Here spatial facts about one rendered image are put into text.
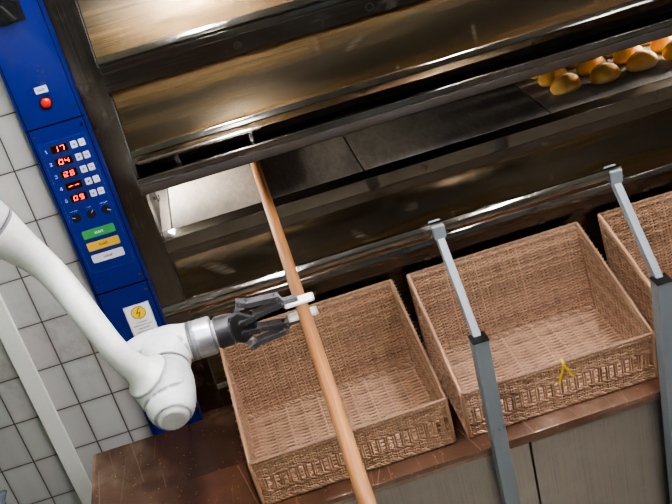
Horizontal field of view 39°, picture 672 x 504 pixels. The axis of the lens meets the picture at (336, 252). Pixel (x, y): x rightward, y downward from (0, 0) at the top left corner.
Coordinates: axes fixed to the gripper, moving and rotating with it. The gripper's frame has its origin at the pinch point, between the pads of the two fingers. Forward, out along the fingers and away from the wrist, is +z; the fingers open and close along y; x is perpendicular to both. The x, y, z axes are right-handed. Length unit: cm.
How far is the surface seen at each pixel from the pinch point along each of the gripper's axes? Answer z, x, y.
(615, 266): 96, -48, 48
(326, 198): 17, -60, 4
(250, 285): -10.1, -22.2, 2.9
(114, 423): -63, -60, 55
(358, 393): 10, -44, 61
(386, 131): 43, -89, 1
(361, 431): 6.1, -10.2, 47.6
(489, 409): 38, 0, 45
